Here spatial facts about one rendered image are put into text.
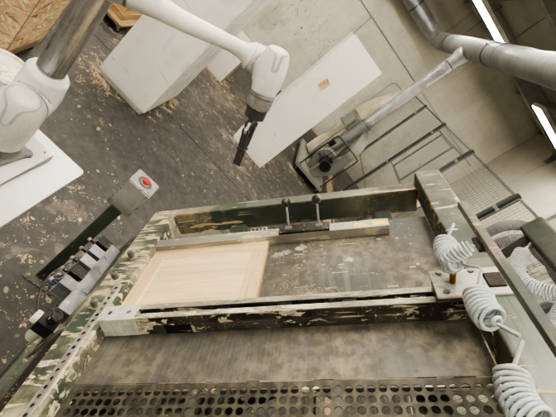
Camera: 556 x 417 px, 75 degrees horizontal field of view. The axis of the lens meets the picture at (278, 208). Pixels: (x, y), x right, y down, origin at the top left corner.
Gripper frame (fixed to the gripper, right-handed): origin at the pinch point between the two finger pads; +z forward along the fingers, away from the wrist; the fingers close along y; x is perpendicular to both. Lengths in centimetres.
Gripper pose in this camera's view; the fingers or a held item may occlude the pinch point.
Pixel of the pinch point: (239, 156)
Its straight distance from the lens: 141.5
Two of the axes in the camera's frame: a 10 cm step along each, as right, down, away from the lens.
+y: 2.3, -4.4, 8.7
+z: -3.7, 7.9, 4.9
